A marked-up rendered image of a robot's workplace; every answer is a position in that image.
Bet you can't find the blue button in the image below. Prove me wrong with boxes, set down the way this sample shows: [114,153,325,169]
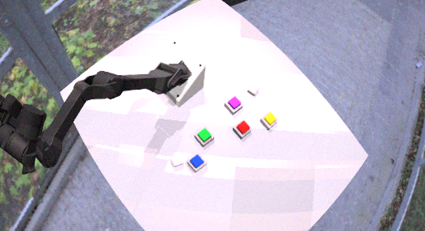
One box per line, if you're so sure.
[187,153,207,172]

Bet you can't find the red button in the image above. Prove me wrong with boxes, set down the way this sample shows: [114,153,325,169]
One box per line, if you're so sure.
[233,120,253,139]

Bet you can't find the green button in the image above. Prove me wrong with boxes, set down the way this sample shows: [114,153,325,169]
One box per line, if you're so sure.
[194,127,215,147]

